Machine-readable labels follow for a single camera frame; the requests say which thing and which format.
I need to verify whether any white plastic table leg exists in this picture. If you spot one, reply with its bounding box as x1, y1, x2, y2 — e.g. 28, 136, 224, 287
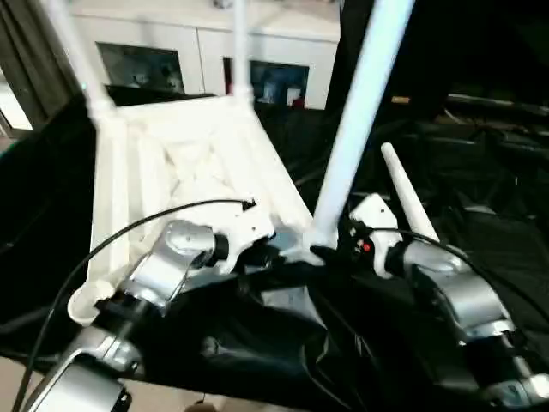
380, 142, 442, 244
311, 0, 417, 252
40, 0, 118, 128
231, 0, 255, 106

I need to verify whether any white plastic table top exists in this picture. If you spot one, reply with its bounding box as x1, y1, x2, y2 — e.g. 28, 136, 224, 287
67, 94, 327, 325

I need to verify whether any black plastic mat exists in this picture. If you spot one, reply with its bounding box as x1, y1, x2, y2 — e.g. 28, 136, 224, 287
0, 83, 549, 412

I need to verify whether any brown round hanging knob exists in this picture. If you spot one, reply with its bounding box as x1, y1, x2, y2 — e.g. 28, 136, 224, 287
186, 397, 218, 412

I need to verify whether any black flat monitor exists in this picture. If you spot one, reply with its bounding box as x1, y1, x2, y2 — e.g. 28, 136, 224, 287
445, 93, 549, 117

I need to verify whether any white glass-door cabinet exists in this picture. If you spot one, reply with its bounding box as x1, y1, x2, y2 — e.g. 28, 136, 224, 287
70, 0, 342, 111

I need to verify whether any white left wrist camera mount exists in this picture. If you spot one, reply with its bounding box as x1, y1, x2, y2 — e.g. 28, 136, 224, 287
216, 203, 275, 276

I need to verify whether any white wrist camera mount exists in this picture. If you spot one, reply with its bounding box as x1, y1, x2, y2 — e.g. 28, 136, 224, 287
349, 192, 400, 279
216, 203, 275, 276

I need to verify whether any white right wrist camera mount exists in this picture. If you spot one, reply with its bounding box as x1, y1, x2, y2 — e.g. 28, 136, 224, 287
349, 192, 400, 279

